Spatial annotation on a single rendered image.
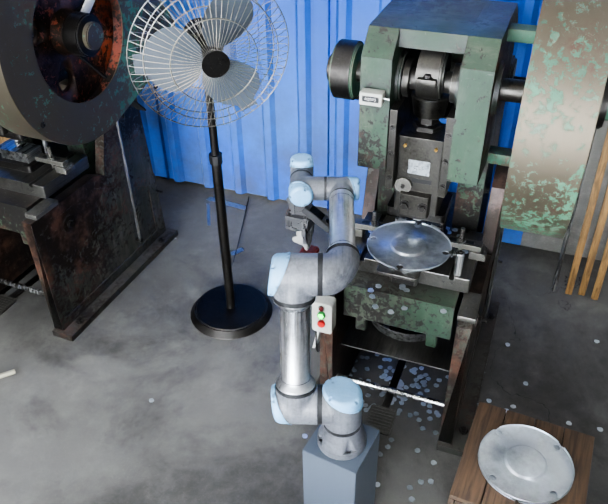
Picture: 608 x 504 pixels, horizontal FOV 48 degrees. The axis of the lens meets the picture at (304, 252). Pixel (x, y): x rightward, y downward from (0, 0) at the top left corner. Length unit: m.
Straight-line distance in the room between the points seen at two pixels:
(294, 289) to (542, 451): 1.02
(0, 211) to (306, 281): 1.75
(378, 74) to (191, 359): 1.58
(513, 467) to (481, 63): 1.22
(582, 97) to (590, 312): 1.87
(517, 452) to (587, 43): 1.25
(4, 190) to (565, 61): 2.35
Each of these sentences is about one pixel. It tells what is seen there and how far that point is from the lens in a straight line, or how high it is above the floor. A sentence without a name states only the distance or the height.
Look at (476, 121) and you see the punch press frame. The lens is 2.10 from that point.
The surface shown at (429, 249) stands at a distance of 2.37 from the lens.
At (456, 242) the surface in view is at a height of 0.76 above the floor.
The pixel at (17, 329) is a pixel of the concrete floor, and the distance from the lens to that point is 3.47.
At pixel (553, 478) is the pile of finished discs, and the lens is 2.32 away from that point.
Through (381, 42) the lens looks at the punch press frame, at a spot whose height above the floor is 1.46.
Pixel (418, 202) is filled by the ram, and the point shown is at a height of 0.95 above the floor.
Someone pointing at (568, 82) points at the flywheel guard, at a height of 1.52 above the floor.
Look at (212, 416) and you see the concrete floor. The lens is 2.85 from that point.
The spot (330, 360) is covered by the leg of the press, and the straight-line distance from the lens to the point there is 2.60.
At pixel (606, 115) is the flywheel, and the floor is 1.31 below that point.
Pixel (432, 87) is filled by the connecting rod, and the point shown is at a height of 1.35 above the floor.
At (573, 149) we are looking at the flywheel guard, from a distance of 1.80.
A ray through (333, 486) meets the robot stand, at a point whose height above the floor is 0.34.
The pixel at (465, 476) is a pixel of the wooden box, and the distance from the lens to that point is 2.27.
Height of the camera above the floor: 2.16
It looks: 36 degrees down
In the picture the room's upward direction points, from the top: 1 degrees counter-clockwise
